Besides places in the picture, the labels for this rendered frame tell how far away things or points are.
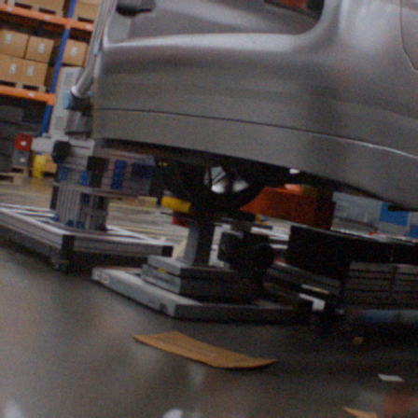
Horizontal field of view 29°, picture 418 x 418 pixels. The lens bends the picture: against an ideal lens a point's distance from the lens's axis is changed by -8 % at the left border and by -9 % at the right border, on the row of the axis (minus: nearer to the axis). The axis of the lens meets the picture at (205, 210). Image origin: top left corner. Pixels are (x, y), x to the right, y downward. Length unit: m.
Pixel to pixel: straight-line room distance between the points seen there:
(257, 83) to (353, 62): 0.38
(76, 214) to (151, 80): 2.17
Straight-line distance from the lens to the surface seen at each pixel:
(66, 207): 5.39
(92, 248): 5.02
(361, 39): 2.56
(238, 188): 4.63
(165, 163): 4.42
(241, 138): 2.85
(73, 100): 4.96
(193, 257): 4.57
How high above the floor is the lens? 0.75
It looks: 3 degrees down
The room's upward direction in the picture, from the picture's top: 10 degrees clockwise
